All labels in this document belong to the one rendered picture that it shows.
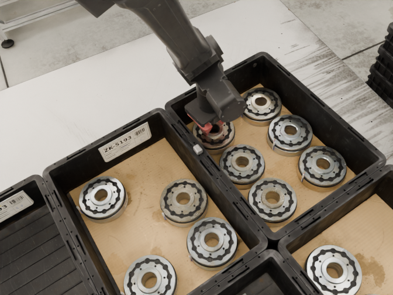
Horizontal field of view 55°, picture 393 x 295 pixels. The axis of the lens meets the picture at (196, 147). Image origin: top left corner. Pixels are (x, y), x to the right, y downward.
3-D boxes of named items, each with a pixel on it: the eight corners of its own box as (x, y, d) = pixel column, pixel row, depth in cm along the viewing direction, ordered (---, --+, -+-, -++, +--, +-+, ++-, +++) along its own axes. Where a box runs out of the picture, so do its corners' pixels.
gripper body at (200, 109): (238, 104, 84) (239, 82, 78) (203, 129, 81) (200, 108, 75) (219, 87, 87) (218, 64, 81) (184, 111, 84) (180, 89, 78)
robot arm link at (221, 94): (207, 30, 68) (169, 59, 69) (240, 71, 62) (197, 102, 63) (228, 65, 78) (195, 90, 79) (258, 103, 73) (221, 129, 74)
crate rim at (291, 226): (162, 110, 89) (161, 104, 87) (262, 55, 97) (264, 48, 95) (271, 248, 70) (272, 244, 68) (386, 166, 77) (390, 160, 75)
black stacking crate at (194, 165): (61, 195, 90) (41, 172, 80) (167, 135, 97) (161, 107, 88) (140, 353, 71) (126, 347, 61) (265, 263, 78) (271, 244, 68)
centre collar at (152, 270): (133, 274, 74) (132, 274, 73) (156, 263, 75) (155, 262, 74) (142, 298, 71) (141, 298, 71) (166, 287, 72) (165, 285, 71)
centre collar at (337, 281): (314, 268, 72) (315, 267, 71) (333, 253, 73) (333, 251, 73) (334, 290, 69) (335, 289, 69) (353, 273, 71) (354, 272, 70)
